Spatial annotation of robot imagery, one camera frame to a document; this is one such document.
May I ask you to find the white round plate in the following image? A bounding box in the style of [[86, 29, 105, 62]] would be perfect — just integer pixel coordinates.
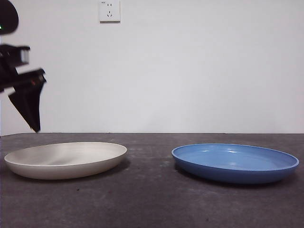
[[4, 142, 128, 180]]

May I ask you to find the blue round plate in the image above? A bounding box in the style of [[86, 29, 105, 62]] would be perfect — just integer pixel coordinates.
[[171, 143, 300, 185]]

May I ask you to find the pale grey left wrist camera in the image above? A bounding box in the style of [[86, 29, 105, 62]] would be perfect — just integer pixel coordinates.
[[14, 45, 31, 66]]

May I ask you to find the white wall socket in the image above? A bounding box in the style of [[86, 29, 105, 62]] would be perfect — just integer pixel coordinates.
[[99, 0, 121, 23]]

